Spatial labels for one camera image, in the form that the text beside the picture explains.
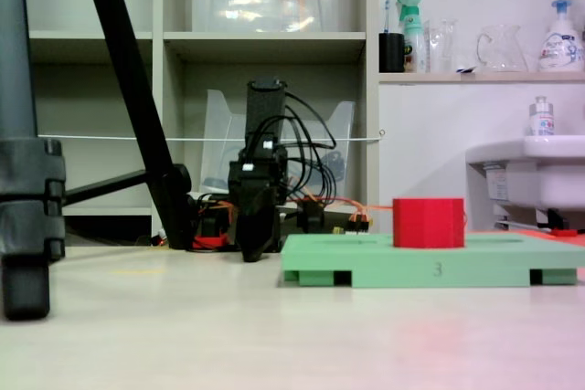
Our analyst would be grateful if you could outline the black motor cable bundle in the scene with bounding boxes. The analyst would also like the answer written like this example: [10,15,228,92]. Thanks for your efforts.
[255,91,339,203]

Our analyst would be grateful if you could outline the clear glass beaker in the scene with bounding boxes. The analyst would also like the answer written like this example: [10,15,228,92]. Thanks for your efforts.
[426,18,459,74]

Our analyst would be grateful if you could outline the green spray bottle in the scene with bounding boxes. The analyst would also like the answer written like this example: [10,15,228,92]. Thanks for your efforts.
[396,0,427,74]

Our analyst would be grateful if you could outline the green shape sorter board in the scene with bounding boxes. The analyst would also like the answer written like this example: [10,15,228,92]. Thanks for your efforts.
[276,232,585,290]

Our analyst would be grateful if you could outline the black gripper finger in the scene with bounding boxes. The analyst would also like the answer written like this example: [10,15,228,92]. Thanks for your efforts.
[234,183,279,264]

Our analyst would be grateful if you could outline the black tripod brace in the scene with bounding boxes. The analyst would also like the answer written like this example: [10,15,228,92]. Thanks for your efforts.
[62,169,154,206]

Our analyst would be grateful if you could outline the thin orange wire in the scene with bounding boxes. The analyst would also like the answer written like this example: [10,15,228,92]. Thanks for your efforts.
[319,196,395,212]

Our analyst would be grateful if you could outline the white foam pump bottle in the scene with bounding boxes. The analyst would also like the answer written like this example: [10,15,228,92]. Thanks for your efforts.
[537,0,585,73]

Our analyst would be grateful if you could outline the wooden wall shelf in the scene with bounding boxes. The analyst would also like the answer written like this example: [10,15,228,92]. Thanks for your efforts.
[378,70,585,86]

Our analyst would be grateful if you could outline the black cup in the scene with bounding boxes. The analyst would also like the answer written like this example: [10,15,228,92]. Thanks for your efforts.
[378,32,406,74]

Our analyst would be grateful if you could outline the clear sanitizer bottle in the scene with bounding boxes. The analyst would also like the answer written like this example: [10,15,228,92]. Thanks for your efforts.
[528,95,556,138]

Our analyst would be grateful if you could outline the white sink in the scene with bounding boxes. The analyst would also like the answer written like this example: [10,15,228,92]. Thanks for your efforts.
[464,134,585,214]

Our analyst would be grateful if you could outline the clear glass pitcher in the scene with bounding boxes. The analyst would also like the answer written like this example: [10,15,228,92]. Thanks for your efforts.
[475,24,527,74]

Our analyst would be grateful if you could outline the beige shelf unit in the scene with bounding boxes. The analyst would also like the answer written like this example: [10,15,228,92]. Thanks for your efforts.
[21,0,380,229]

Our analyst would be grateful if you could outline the red octagonal pillar block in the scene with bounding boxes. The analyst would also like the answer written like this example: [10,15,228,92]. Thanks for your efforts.
[391,197,466,249]

